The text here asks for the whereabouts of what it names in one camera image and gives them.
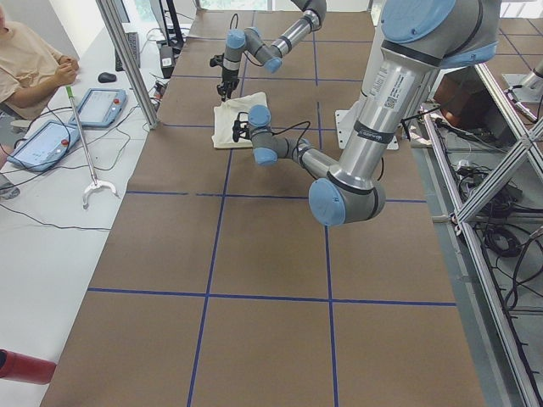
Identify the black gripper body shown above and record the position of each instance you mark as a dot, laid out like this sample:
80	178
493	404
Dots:
229	77

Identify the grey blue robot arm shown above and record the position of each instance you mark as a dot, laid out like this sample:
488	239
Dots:
270	56
419	37

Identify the person's hand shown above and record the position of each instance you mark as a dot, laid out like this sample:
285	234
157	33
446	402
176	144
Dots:
66	72

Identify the black power adapter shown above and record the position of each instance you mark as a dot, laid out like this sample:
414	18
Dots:
167	61

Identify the black computer mouse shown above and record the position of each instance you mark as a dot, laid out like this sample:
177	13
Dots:
106	77

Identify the blue teach pendant far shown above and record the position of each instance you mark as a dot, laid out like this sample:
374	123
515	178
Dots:
99	108

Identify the blue teach pendant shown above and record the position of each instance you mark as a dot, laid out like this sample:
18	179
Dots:
45	147
99	108

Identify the metal reacher grabber tool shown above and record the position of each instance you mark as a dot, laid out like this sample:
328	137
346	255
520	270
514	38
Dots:
96	183

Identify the blue teach pendant near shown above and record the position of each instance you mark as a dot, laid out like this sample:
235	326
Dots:
45	147

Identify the person in beige shirt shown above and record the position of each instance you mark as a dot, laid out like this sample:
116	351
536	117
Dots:
28	64

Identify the brown wooden box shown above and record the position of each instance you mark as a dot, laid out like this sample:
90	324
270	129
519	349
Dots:
463	98

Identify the red cylinder object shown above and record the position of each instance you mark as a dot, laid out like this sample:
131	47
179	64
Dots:
24	368

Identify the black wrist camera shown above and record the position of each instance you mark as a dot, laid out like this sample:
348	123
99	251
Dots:
240	128
217	61

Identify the grey aluminium frame post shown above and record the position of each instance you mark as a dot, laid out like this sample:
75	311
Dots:
117	35

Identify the aluminium frame truss right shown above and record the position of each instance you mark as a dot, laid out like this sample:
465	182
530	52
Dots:
488	184

